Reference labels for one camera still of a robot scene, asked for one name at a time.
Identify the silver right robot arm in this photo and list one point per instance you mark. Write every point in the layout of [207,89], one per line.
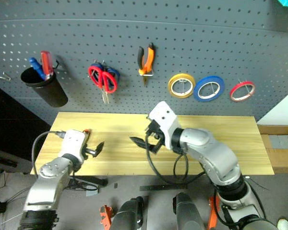
[211,153]

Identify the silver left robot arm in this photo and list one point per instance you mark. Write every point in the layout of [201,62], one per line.
[48,177]

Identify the yellow tape roll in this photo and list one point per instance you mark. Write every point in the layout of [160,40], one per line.
[170,89]

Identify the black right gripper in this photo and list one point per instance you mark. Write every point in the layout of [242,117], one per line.
[154,130]

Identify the black table leg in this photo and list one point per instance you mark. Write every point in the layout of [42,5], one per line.
[91,180]

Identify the black flat floor bar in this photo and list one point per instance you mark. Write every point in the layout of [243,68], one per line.
[158,187]

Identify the silver metal pegboard hook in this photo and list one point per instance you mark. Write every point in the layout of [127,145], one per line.
[212,88]
[182,85]
[148,74]
[1,77]
[57,64]
[246,86]

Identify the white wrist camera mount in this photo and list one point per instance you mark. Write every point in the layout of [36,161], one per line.
[166,119]
[73,143]

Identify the small grey floor box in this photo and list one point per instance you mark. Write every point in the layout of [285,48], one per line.
[92,191]

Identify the dark rounded shape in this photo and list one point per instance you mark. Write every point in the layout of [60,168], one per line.
[188,213]
[129,215]

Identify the orange black screwdriver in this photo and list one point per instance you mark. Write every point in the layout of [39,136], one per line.
[86,130]

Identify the blue tape roll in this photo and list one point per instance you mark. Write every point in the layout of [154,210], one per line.
[196,94]

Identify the grey pegboard wall panel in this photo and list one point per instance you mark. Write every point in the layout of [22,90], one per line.
[139,36]

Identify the black power adapter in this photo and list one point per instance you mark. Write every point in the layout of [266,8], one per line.
[0,207]

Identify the red tape roll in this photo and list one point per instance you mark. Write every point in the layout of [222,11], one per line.
[232,92]

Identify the orange black needle-nose pliers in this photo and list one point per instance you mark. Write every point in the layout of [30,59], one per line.
[148,60]

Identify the brown cardboard box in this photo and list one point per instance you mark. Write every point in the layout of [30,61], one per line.
[283,160]

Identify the small black floor piece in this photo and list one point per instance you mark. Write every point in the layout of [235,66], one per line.
[116,185]

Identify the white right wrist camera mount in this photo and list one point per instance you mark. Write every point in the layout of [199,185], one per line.
[166,119]

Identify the orange floor object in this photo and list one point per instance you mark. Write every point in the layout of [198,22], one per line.
[212,215]
[106,215]

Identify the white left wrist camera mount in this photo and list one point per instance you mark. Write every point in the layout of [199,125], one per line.
[73,143]

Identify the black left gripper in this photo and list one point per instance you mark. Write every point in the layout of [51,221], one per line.
[90,151]

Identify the black plastic cup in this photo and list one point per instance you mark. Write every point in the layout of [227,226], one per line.
[50,93]

